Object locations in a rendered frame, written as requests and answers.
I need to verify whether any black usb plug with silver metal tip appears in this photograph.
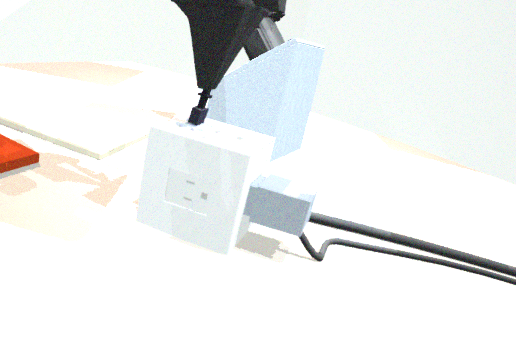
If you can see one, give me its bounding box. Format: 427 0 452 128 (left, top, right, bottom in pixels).
188 90 213 126

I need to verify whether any grey plug with black cable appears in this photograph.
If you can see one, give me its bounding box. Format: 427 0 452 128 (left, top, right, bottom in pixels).
243 174 516 285

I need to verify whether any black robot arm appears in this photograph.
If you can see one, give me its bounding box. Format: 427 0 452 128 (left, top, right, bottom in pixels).
244 12 286 61

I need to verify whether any orange rectangular block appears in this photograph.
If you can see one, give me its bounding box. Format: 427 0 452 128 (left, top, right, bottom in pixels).
0 133 40 174

